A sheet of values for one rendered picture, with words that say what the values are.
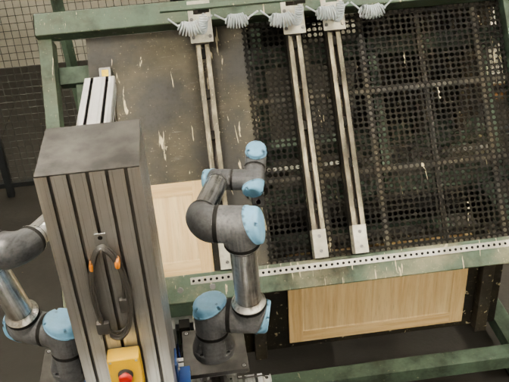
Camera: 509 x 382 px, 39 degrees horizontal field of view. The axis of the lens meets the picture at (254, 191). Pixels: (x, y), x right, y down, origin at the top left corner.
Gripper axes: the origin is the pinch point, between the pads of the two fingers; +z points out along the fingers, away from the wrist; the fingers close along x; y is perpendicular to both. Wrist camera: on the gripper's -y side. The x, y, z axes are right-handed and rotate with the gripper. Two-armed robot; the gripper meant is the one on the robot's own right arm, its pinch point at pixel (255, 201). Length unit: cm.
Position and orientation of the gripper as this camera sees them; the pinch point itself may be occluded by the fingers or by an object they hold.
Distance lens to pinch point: 283.2
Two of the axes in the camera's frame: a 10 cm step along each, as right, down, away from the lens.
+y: -1.3, -8.6, 5.0
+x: -9.9, 1.1, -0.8
